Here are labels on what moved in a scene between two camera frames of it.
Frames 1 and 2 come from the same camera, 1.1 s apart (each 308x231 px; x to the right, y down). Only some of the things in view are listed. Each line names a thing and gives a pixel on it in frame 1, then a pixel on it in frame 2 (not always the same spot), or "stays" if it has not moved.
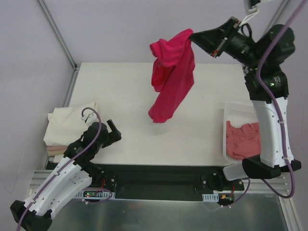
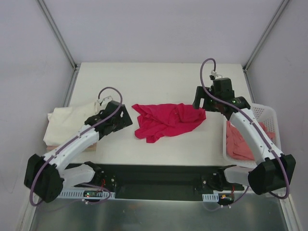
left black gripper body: (111, 135) → (121, 115)
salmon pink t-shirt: (243, 142) stays
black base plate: (165, 182) stays
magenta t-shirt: (173, 74) → (157, 120)
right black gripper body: (222, 41) → (207, 96)
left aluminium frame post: (58, 34) stays
